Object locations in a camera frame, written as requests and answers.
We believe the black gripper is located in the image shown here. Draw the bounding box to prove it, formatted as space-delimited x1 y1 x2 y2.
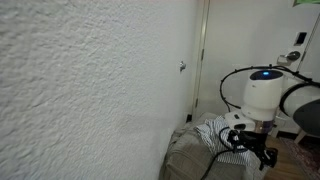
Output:
227 130 279 171

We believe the black power cord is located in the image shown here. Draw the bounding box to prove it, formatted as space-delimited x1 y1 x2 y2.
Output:
199 125 249 180

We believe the grey white striped cloth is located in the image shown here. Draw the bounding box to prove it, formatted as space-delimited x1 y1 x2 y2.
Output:
194 115 264 168

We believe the pale wooden chair leg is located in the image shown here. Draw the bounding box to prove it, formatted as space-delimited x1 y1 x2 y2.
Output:
293 129 308 145

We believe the red patterned rug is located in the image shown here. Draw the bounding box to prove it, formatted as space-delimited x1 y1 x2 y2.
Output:
279 136 320 180

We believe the white door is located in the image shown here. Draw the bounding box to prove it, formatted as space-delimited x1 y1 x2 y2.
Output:
199 0 320 134

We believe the black door keypad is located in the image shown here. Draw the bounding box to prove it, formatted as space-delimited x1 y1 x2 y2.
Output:
293 31 308 47

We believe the green paper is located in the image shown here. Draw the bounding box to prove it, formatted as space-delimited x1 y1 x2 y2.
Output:
292 0 320 8

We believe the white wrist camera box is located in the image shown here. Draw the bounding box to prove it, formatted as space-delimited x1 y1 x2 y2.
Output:
223 111 258 132

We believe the silver door handle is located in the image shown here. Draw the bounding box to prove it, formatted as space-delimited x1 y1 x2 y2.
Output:
276 50 301 66

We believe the round metal wall door stop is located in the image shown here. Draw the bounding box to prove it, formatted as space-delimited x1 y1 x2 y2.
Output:
178 60 187 73

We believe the white door frame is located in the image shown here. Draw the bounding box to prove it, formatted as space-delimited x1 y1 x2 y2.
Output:
190 0 212 121

